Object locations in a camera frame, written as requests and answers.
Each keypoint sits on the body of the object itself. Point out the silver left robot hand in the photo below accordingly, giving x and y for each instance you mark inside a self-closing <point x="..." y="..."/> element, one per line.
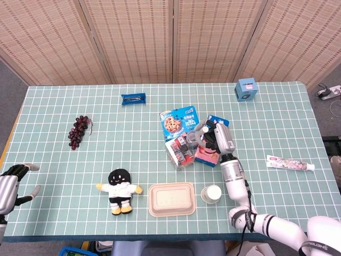
<point x="8" y="186"/>

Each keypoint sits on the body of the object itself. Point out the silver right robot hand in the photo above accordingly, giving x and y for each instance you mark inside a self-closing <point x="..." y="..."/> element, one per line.
<point x="223" y="138"/>

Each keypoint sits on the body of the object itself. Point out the clear test tube white cap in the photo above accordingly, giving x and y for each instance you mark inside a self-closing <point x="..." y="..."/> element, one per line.
<point x="205" y="129"/>

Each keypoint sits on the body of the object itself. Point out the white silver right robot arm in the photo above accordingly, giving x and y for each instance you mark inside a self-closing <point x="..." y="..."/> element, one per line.
<point x="234" y="176"/>

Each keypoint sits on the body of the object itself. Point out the floral toothpaste tube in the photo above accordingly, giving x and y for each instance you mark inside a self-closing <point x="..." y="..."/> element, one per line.
<point x="289" y="162"/>

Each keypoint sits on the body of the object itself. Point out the pink blue Oreo box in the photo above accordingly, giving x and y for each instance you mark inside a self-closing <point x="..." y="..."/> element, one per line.
<point x="206" y="158"/>

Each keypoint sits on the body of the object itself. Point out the clear plastic box red items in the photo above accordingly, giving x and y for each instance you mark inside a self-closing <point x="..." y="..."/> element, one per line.
<point x="179" y="152"/>

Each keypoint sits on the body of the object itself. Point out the blue chocolate chip cookie box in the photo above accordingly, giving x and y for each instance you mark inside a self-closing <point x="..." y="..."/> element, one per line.
<point x="173" y="122"/>

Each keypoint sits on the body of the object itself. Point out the light blue cube box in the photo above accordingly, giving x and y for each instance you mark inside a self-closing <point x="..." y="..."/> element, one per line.
<point x="245" y="89"/>

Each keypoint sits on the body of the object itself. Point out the white paper cup green print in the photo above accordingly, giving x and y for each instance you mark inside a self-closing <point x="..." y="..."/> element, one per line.
<point x="211" y="193"/>

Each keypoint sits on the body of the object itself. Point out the beige pulp food container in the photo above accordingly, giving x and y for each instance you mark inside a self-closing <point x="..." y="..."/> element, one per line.
<point x="171" y="198"/>

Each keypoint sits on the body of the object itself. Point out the dark purple grape bunch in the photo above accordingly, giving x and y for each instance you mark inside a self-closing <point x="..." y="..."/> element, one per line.
<point x="77" y="130"/>

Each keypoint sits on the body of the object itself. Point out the blue plastic crate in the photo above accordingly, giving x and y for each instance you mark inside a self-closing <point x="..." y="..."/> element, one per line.
<point x="73" y="252"/>

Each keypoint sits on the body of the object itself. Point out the blue Oreo snack pack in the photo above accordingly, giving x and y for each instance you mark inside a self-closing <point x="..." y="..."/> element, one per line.
<point x="133" y="98"/>

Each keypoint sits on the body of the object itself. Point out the green checked tablecloth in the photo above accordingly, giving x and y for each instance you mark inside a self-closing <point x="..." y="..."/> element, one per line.
<point x="106" y="154"/>

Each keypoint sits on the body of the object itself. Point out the black floor equipment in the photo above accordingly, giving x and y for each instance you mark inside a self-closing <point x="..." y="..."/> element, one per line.
<point x="331" y="146"/>

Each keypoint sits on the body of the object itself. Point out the black plush doll white coat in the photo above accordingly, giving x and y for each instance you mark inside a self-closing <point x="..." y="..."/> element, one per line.
<point x="120" y="189"/>

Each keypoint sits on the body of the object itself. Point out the white power strip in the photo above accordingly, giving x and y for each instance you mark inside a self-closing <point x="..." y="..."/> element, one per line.
<point x="331" y="92"/>

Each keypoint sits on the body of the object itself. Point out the grey blue chair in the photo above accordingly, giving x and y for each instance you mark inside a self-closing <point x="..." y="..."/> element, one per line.
<point x="165" y="249"/>

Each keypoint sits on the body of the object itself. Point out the woven bamboo folding screen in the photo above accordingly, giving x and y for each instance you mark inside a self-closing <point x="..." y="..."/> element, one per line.
<point x="138" y="40"/>

